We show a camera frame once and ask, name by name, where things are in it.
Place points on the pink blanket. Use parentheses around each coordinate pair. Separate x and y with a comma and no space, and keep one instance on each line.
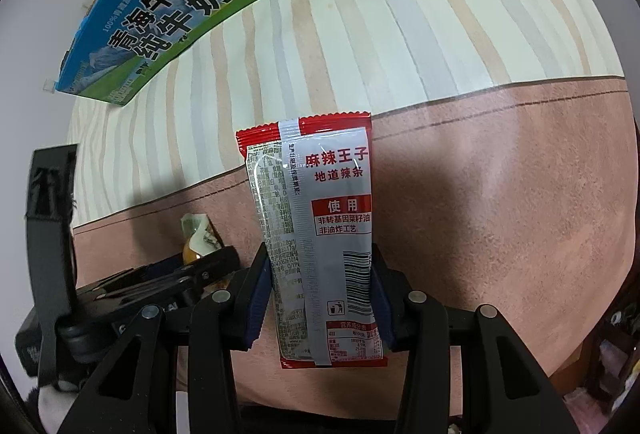
(500,214)

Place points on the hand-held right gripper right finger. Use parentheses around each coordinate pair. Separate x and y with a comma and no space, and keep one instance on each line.
(382,309)

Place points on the small orange snack packet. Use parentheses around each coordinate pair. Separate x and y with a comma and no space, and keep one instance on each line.
(200,234)

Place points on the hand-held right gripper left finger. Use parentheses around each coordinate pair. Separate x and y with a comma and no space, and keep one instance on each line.
(257,314)

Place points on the striped blanket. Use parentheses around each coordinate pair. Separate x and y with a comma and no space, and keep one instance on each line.
(400,14)

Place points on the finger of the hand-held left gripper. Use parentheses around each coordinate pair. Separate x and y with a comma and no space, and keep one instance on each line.
(145,290)
(200,261)

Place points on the dark wooden furniture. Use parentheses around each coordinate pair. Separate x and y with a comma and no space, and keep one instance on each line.
(612,344)

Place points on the red and grey snack packet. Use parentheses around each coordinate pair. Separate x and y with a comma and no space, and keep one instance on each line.
(325,224)

